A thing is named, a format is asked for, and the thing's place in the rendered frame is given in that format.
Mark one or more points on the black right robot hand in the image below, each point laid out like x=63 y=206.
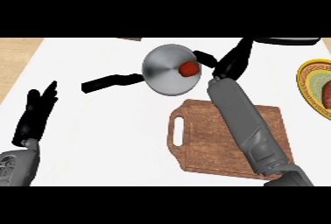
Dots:
x=233 y=62

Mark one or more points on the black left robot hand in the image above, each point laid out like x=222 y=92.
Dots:
x=35 y=116

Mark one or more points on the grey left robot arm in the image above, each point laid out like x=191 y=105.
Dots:
x=20 y=166

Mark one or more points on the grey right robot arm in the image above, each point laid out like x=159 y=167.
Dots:
x=250 y=128

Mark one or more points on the red bell pepper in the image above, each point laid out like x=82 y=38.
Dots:
x=188 y=68

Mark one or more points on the brown wooden cutting board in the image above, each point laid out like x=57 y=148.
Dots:
x=208 y=143

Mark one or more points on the black round appliance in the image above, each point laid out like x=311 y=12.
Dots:
x=287 y=40

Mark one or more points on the yellow patterned plate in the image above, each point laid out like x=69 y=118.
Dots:
x=311 y=87

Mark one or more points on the red food on plate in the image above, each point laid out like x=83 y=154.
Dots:
x=327 y=94

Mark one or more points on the brown flat object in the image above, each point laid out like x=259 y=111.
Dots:
x=129 y=38

